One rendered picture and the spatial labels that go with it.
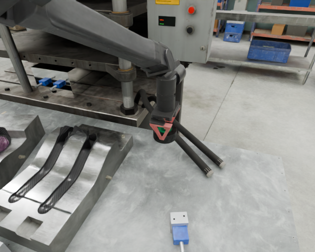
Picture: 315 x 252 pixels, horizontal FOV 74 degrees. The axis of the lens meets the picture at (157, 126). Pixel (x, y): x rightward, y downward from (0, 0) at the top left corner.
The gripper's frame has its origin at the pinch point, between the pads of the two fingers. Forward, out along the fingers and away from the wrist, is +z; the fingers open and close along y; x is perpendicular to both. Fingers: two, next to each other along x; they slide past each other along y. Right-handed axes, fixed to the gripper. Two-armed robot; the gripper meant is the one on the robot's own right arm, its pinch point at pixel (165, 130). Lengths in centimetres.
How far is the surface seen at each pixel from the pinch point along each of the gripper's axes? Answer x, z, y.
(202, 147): -12.5, 15.6, 12.9
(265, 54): -72, 67, 323
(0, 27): 105, -20, 37
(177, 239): -11.6, 15.5, -26.5
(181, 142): -3.7, 13.3, 10.9
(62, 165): 31.7, 10.0, -17.1
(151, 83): 33, 22, 77
